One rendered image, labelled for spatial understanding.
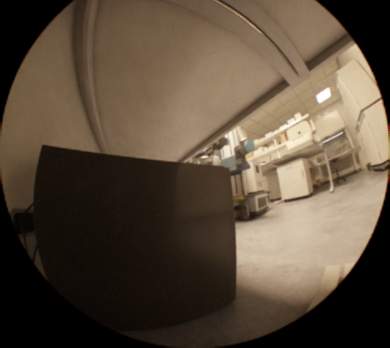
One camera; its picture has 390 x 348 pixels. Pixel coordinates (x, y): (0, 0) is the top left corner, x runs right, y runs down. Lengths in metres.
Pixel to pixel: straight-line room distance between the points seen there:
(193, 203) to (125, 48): 0.47
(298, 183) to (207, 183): 2.51
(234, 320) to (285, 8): 0.81
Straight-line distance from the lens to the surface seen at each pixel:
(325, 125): 5.18
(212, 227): 0.28
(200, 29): 0.42
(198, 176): 0.26
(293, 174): 2.73
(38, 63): 0.41
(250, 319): 0.40
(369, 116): 2.82
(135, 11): 0.43
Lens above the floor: 0.33
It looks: 21 degrees up
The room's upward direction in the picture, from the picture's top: 4 degrees counter-clockwise
